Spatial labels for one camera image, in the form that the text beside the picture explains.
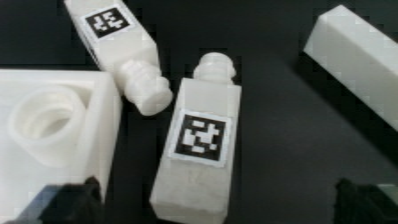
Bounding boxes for white square tabletop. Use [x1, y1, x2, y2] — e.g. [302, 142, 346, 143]
[0, 69, 122, 224]

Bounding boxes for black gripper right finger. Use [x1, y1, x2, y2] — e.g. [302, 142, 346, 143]
[334, 179, 398, 224]

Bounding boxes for white U-shaped obstacle fence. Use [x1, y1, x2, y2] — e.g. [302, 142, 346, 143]
[304, 5, 398, 131]

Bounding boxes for white table leg on tabletop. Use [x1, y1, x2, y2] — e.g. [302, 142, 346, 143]
[64, 0, 172, 116]

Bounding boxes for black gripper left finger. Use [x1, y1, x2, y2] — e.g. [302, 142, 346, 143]
[39, 177, 105, 224]

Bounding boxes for white table leg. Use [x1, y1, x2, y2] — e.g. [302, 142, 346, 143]
[149, 52, 242, 224]
[64, 0, 172, 116]

